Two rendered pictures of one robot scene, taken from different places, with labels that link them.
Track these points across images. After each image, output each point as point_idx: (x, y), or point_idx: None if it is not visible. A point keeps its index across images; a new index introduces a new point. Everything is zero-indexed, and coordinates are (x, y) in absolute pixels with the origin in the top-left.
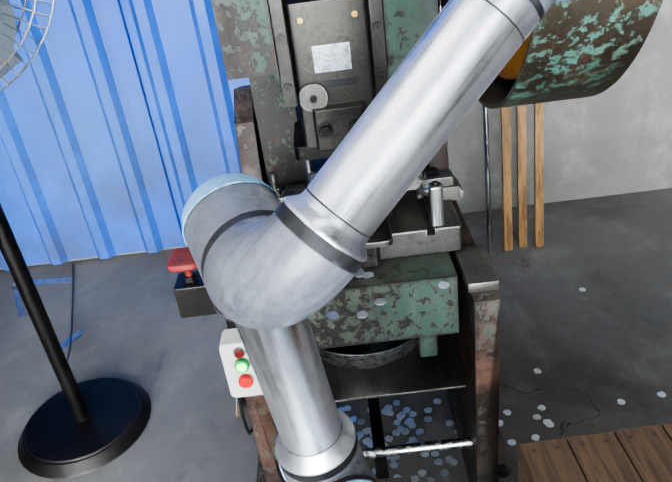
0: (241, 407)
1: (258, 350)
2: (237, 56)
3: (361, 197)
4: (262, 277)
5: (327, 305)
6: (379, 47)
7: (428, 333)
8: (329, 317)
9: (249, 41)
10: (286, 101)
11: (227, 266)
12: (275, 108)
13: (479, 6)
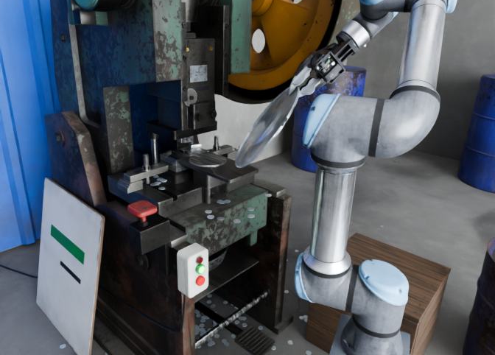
0: (185, 308)
1: (346, 191)
2: (163, 66)
3: (436, 79)
4: (425, 116)
5: (216, 223)
6: (225, 67)
7: (255, 229)
8: (237, 222)
9: (170, 57)
10: (183, 97)
11: (404, 116)
12: (118, 117)
13: (440, 9)
